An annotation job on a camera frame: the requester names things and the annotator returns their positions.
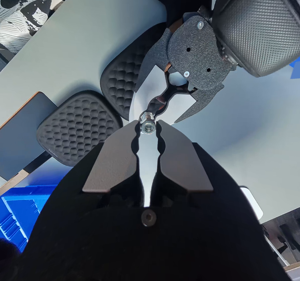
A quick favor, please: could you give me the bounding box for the person's left hand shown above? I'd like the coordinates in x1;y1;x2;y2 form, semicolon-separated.
169;18;185;33

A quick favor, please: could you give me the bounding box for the black honeycomb wrist rest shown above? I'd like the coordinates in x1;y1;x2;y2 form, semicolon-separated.
100;23;169;121
36;90;123;167

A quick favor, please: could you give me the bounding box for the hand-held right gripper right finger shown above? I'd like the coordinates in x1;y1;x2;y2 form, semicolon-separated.
156;120;214;194

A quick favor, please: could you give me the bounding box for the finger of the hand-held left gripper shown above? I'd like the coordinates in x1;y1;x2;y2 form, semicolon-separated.
155;93;197;125
129;65;168;122

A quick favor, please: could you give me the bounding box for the silver hex nut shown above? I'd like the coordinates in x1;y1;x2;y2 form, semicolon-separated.
141;121;156;135

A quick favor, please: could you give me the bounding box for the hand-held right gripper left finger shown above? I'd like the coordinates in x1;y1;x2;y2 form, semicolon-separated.
82;120;141;194

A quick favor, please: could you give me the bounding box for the person's patterned clothing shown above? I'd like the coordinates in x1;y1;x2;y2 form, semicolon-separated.
0;0;81;55

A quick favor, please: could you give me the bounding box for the blue plastic bin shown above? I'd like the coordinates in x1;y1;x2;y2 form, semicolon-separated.
0;185;59;253
280;0;300;79

